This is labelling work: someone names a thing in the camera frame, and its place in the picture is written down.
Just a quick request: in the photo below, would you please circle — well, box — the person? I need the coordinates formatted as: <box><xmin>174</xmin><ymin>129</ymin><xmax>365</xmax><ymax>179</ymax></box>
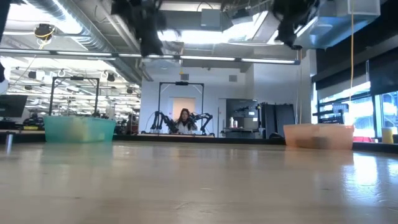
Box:
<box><xmin>174</xmin><ymin>108</ymin><xmax>198</xmax><ymax>135</ymax></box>

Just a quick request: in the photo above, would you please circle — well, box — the teal translucent plastic bin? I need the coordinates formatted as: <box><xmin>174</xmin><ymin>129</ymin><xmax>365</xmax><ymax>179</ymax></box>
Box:
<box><xmin>43</xmin><ymin>116</ymin><xmax>116</xmax><ymax>144</ymax></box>

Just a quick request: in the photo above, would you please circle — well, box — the black wire shelf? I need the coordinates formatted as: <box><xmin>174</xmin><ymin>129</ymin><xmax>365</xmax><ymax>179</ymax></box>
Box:
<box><xmin>312</xmin><ymin>102</ymin><xmax>349</xmax><ymax>125</ymax></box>

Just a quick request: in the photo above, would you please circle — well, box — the orange translucent plastic bin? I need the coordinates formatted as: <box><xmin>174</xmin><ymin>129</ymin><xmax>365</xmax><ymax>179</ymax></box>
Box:
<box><xmin>282</xmin><ymin>123</ymin><xmax>355</xmax><ymax>151</ymax></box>

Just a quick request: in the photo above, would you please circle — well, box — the long ceiling light strip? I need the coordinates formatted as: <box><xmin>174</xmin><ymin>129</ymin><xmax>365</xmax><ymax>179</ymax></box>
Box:
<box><xmin>0</xmin><ymin>48</ymin><xmax>301</xmax><ymax>65</ymax></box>

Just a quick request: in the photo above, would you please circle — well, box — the yellow cup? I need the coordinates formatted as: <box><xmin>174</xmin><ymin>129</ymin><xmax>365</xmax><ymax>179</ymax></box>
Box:
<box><xmin>381</xmin><ymin>126</ymin><xmax>394</xmax><ymax>144</ymax></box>

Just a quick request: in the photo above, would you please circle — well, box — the grey metal post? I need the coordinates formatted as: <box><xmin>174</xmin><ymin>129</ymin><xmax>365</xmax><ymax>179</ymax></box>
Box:
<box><xmin>4</xmin><ymin>133</ymin><xmax>14</xmax><ymax>154</ymax></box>

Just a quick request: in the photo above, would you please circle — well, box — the grey ceiling box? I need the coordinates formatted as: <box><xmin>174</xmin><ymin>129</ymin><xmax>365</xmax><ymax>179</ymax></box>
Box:
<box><xmin>200</xmin><ymin>8</ymin><xmax>223</xmax><ymax>29</ymax></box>

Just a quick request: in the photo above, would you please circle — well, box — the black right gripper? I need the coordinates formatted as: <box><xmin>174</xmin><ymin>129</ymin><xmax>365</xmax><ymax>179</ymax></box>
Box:
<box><xmin>273</xmin><ymin>0</ymin><xmax>321</xmax><ymax>50</ymax></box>

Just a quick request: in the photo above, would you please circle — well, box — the dark storage cabinet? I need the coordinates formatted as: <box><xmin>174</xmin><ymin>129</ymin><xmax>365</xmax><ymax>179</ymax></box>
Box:
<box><xmin>226</xmin><ymin>98</ymin><xmax>261</xmax><ymax>139</ymax></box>

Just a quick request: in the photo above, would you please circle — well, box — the black gantry frame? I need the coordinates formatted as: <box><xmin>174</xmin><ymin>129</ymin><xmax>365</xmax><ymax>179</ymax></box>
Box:
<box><xmin>158</xmin><ymin>81</ymin><xmax>205</xmax><ymax>134</ymax></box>
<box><xmin>50</xmin><ymin>76</ymin><xmax>100</xmax><ymax>118</ymax></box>

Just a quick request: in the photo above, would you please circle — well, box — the black monitor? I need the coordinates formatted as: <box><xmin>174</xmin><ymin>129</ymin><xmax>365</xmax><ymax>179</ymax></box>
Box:
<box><xmin>0</xmin><ymin>94</ymin><xmax>28</xmax><ymax>118</ymax></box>

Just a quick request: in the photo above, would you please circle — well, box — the black room divider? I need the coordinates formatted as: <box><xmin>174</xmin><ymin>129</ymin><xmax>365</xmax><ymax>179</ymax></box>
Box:
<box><xmin>260</xmin><ymin>102</ymin><xmax>295</xmax><ymax>140</ymax></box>

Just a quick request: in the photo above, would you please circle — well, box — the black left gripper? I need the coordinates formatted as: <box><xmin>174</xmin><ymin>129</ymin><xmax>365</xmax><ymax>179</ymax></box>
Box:
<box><xmin>113</xmin><ymin>0</ymin><xmax>165</xmax><ymax>57</ymax></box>

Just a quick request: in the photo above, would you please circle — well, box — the yellow black cable reel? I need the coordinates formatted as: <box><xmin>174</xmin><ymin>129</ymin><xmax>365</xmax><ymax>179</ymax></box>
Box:
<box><xmin>33</xmin><ymin>23</ymin><xmax>56</xmax><ymax>41</ymax></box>

